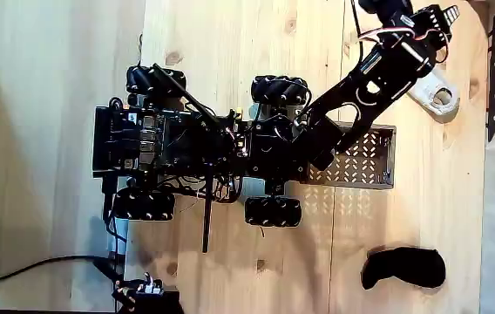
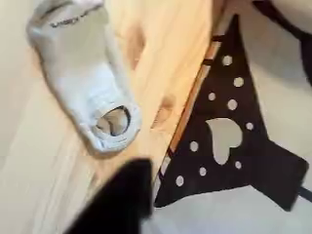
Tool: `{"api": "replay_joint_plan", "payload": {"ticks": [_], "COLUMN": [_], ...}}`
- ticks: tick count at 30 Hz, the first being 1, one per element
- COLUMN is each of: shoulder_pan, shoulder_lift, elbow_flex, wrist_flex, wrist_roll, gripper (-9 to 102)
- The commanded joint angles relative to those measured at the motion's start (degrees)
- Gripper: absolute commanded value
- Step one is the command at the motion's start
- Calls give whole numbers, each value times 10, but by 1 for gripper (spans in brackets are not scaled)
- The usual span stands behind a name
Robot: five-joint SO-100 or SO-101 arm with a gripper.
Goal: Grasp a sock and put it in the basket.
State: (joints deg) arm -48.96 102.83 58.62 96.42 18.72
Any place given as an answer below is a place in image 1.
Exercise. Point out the white sock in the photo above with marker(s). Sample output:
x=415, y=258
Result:
x=437, y=96

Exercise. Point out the black perforated metal basket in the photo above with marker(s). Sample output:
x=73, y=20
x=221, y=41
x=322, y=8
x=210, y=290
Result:
x=365, y=163

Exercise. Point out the black sock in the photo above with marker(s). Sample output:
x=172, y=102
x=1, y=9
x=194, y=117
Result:
x=404, y=267

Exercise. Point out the black mecanum wheel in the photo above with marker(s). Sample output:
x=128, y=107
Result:
x=153, y=79
x=143, y=205
x=278, y=89
x=273, y=211

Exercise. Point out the black antenna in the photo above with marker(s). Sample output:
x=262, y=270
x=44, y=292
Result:
x=207, y=213
x=184, y=96

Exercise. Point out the black electronic device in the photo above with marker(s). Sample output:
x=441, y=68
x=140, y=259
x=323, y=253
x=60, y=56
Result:
x=151, y=301

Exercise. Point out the black oval camera box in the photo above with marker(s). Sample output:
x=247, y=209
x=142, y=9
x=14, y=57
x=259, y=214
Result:
x=382, y=6

